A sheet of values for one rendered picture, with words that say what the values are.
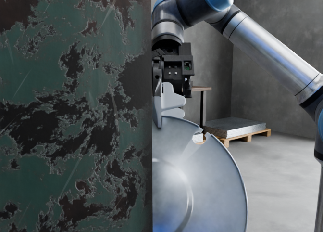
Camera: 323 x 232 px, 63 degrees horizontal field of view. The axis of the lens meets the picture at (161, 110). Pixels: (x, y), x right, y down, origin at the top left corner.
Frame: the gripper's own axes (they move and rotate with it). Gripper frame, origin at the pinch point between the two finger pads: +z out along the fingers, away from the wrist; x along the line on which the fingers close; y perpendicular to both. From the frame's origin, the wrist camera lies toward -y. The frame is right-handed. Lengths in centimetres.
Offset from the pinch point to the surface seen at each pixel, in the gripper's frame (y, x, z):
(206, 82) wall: 78, 343, -319
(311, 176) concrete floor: 156, 233, -85
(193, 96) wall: 52, 347, -286
